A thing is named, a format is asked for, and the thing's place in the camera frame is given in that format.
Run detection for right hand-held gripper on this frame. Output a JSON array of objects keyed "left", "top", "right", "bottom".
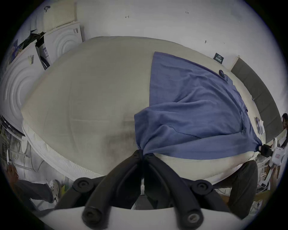
[{"left": 257, "top": 138, "right": 288, "bottom": 191}]

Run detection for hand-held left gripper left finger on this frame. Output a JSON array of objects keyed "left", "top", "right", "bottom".
[{"left": 55, "top": 149, "right": 144, "bottom": 225}]

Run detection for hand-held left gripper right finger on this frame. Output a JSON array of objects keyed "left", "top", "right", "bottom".
[{"left": 143, "top": 153, "right": 230, "bottom": 225}]

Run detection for blue shirt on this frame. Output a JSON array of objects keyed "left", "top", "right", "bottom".
[{"left": 134, "top": 51, "right": 263, "bottom": 160}]

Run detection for printed card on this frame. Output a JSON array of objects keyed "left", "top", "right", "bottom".
[{"left": 254, "top": 117, "right": 264, "bottom": 135}]

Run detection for person's legs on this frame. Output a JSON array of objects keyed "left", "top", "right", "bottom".
[{"left": 227, "top": 160, "right": 259, "bottom": 220}]

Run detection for grey padded headboard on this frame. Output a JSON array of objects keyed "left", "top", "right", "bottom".
[{"left": 231, "top": 57, "right": 284, "bottom": 144}]

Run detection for bed with beige sheet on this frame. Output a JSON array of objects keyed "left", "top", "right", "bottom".
[{"left": 21, "top": 36, "right": 270, "bottom": 185}]

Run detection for pale perforated foam cushion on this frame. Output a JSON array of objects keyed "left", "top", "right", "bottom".
[{"left": 42, "top": 2, "right": 76, "bottom": 32}]

